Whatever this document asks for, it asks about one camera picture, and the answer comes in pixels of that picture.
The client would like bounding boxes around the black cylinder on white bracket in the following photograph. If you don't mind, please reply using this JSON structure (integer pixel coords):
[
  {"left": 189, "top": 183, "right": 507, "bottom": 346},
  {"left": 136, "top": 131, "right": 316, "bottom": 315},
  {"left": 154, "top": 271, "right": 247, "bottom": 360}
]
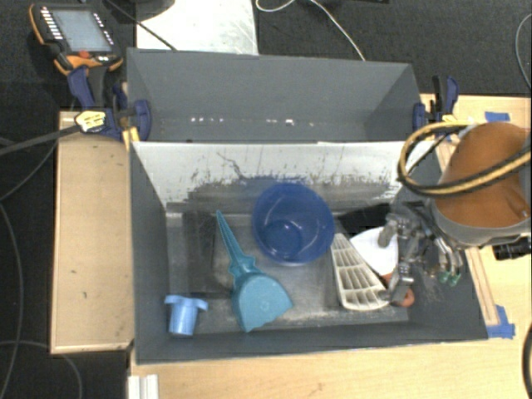
[{"left": 493, "top": 236, "right": 532, "bottom": 262}]

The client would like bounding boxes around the light blue plastic cup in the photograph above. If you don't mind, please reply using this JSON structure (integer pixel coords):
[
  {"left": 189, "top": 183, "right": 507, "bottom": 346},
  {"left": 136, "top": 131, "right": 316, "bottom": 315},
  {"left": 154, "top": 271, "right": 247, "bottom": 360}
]
[{"left": 163, "top": 293, "right": 209, "bottom": 337}]

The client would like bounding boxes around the white paper cone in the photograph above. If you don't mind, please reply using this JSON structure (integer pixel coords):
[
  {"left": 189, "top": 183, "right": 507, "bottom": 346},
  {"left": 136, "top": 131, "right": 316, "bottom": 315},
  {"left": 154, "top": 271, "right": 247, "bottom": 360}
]
[{"left": 348, "top": 227, "right": 402, "bottom": 277}]

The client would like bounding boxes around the pale wood board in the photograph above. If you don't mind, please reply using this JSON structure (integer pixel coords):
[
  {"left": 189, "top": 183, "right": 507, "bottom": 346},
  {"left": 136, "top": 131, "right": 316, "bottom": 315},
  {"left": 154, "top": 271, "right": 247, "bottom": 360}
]
[{"left": 49, "top": 110, "right": 136, "bottom": 355}]

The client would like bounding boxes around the orange-red round object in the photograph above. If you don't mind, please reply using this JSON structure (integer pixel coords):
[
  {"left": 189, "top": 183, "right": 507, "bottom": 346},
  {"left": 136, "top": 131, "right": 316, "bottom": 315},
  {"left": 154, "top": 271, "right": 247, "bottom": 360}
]
[{"left": 379, "top": 271, "right": 417, "bottom": 308}]

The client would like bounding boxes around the teal plastic funnel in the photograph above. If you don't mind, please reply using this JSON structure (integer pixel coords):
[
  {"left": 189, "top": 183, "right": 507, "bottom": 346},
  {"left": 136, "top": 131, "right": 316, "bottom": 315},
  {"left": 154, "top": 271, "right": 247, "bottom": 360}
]
[{"left": 214, "top": 209, "right": 294, "bottom": 333}]

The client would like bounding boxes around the white slatted plastic piece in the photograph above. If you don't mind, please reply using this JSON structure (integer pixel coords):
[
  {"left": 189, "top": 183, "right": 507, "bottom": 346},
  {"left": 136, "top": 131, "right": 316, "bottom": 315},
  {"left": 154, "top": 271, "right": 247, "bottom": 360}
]
[{"left": 329, "top": 232, "right": 392, "bottom": 312}]

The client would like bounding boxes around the dark blue plastic bowl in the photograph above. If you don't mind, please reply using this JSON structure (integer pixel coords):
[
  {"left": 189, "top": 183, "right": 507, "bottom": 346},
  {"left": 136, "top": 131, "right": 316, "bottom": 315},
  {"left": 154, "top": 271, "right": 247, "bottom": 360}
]
[{"left": 250, "top": 181, "right": 336, "bottom": 266}]

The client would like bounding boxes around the grey metal bin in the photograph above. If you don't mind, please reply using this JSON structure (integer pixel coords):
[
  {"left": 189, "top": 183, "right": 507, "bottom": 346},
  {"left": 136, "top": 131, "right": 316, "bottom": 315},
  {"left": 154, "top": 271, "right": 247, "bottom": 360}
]
[{"left": 124, "top": 47, "right": 490, "bottom": 366}]

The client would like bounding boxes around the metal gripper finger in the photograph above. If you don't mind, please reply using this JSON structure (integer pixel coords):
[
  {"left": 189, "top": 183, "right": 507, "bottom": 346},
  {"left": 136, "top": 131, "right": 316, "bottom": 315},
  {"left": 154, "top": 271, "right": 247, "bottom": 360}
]
[
  {"left": 387, "top": 264, "right": 416, "bottom": 304},
  {"left": 377, "top": 219, "right": 403, "bottom": 249}
]

